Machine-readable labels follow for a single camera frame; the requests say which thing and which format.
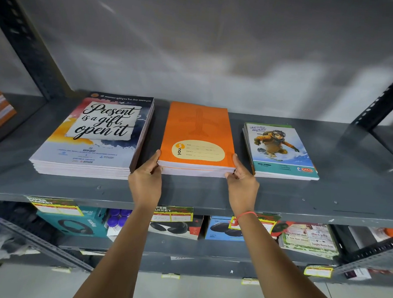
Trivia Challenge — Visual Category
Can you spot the person's left hand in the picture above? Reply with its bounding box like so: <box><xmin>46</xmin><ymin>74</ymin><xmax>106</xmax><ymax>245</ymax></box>
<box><xmin>126</xmin><ymin>148</ymin><xmax>165</xmax><ymax>212</ymax></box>

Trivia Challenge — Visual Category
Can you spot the person's right hand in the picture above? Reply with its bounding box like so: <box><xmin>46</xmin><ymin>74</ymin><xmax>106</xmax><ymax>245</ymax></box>
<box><xmin>223</xmin><ymin>153</ymin><xmax>262</xmax><ymax>218</ymax></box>

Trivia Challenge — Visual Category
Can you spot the stack of orange notebooks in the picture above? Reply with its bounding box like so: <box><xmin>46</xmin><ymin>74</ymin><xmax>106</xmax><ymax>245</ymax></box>
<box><xmin>156</xmin><ymin>101</ymin><xmax>240</xmax><ymax>179</ymax></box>

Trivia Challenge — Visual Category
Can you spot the person's left forearm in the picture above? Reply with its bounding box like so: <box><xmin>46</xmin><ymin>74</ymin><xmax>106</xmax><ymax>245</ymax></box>
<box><xmin>71</xmin><ymin>201</ymin><xmax>161</xmax><ymax>298</ymax></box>

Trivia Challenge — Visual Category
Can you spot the person's right forearm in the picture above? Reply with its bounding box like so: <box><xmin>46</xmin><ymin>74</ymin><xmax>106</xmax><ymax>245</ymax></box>
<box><xmin>231</xmin><ymin>212</ymin><xmax>350</xmax><ymax>298</ymax></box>

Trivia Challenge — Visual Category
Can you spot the stack of cartoon aviator notebooks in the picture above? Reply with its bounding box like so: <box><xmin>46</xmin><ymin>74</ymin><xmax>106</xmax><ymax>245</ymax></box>
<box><xmin>240</xmin><ymin>122</ymin><xmax>323</xmax><ymax>181</ymax></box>

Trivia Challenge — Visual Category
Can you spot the yellow and green price tag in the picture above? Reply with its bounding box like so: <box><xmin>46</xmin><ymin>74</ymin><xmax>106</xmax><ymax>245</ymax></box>
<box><xmin>150</xmin><ymin>204</ymin><xmax>194</xmax><ymax>224</ymax></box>
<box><xmin>228</xmin><ymin>212</ymin><xmax>282</xmax><ymax>236</ymax></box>
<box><xmin>24</xmin><ymin>196</ymin><xmax>85</xmax><ymax>217</ymax></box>

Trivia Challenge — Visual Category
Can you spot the stack of lettered watercolor notebooks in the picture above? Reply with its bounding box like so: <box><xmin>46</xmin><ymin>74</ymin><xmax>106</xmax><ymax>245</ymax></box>
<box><xmin>28</xmin><ymin>88</ymin><xmax>155</xmax><ymax>181</ymax></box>

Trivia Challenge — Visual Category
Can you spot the blue earbuds box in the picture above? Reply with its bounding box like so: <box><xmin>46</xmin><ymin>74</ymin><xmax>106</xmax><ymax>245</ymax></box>
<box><xmin>205</xmin><ymin>215</ymin><xmax>247</xmax><ymax>242</ymax></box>

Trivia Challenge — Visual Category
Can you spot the purple capped bottles pack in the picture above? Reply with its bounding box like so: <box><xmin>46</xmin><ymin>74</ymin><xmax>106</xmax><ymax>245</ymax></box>
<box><xmin>106</xmin><ymin>208</ymin><xmax>133</xmax><ymax>243</ymax></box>

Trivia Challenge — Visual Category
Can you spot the black and red headphone box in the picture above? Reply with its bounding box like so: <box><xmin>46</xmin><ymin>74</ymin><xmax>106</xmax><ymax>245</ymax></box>
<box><xmin>147</xmin><ymin>213</ymin><xmax>204</xmax><ymax>241</ymax></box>

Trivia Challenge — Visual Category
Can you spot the teal headphone box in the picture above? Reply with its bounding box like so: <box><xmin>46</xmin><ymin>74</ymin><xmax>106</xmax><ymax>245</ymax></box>
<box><xmin>35</xmin><ymin>205</ymin><xmax>110</xmax><ymax>239</ymax></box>

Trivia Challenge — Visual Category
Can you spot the stack of green printed pamphlets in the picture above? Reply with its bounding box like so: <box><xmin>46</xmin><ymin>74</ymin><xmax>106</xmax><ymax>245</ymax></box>
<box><xmin>277</xmin><ymin>221</ymin><xmax>342</xmax><ymax>261</ymax></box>

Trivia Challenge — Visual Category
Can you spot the grey metal shelf rack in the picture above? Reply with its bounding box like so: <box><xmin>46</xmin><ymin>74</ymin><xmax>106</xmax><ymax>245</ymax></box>
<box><xmin>0</xmin><ymin>0</ymin><xmax>393</xmax><ymax>289</ymax></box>

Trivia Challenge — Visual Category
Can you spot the white and purple small box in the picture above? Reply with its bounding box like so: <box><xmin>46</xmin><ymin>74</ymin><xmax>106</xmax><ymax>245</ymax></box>
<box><xmin>344</xmin><ymin>267</ymin><xmax>372</xmax><ymax>281</ymax></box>

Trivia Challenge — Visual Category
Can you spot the red thread bracelet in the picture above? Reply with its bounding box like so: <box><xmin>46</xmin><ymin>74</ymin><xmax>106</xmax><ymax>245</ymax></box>
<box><xmin>233</xmin><ymin>210</ymin><xmax>258</xmax><ymax>224</ymax></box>

